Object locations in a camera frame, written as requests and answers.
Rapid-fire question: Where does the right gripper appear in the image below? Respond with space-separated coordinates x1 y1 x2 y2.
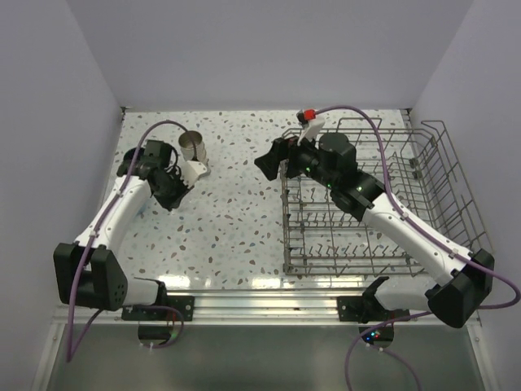
255 128 337 190

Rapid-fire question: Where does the dark teal mug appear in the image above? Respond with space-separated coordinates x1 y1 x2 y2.
122 147 142 165

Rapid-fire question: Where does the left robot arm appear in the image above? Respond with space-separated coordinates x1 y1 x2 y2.
53 140 206 320

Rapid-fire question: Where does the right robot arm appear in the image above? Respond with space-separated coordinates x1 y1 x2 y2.
254 133 494 328

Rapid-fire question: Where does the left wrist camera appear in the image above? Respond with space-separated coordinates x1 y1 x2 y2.
181 160 209 187

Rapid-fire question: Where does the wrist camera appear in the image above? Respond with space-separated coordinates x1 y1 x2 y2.
296 109 325 145
181 160 209 187

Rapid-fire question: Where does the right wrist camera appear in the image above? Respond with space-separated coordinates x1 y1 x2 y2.
296 109 325 145

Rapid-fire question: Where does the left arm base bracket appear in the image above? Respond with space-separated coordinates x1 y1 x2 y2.
164 296 195 322

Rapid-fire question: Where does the aluminium mounting rail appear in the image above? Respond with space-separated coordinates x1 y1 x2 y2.
50 287 484 327

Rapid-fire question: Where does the grey wire dish rack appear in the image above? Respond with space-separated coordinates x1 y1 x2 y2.
279 116 493 280

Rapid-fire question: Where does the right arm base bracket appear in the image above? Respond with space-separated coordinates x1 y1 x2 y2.
336 296 367 323

